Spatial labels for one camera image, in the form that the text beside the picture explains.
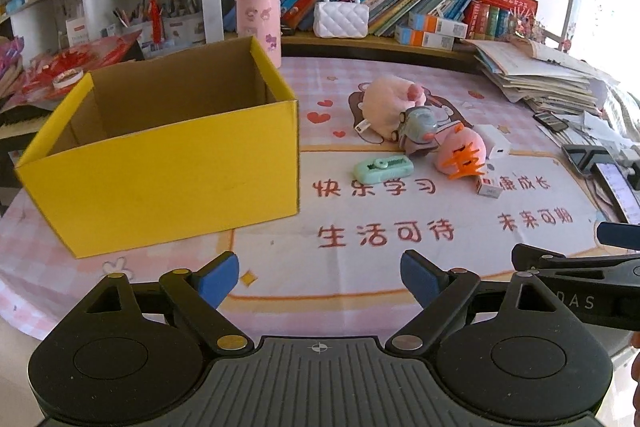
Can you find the white charger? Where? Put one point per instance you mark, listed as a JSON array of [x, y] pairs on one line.
[[492, 139]]

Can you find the yellow cardboard box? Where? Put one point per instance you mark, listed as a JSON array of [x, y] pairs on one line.
[[175, 187]]

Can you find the white pen organizer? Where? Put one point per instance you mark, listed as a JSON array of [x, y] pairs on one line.
[[170, 27]]

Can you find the red tassel ornament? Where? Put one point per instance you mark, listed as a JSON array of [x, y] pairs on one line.
[[156, 17]]

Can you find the phone on stand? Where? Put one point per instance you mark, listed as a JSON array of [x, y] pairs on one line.
[[617, 187]]

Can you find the tape roll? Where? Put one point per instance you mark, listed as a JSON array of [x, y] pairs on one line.
[[67, 78]]

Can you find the white red label box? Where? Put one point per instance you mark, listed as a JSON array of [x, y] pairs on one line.
[[77, 32]]

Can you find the stack of papers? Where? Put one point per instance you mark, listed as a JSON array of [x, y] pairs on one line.
[[540, 72]]

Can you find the black electronic keyboard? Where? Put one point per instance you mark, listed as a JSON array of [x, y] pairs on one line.
[[22, 121]]

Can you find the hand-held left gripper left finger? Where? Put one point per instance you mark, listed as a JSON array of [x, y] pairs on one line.
[[220, 278]]

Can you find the grey toy car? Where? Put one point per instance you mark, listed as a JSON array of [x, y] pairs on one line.
[[420, 126]]

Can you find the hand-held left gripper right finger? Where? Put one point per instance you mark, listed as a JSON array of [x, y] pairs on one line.
[[417, 278]]

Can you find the white quilted handbag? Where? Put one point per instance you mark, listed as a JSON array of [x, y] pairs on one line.
[[340, 21]]

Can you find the orange hair clip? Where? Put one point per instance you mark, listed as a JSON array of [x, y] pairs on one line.
[[462, 164]]

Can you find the small white card box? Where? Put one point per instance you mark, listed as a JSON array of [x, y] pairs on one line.
[[487, 189]]

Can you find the white orange packet box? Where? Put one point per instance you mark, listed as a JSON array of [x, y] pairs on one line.
[[422, 39], [440, 24]]

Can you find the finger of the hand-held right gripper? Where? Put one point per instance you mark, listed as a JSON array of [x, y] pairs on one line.
[[532, 257], [617, 236]]

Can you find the green correction tape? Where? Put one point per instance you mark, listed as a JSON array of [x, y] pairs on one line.
[[385, 169]]

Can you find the black phone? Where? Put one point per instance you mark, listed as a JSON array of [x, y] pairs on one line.
[[550, 121]]

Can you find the red boxed book set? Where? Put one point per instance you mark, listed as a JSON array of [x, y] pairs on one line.
[[505, 9]]

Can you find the peach plush toy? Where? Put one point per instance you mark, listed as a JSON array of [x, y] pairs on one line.
[[452, 141]]

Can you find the pink cylinder cup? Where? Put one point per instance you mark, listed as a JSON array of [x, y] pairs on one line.
[[257, 22]]

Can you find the pink plush toy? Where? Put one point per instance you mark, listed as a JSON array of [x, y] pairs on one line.
[[387, 107]]

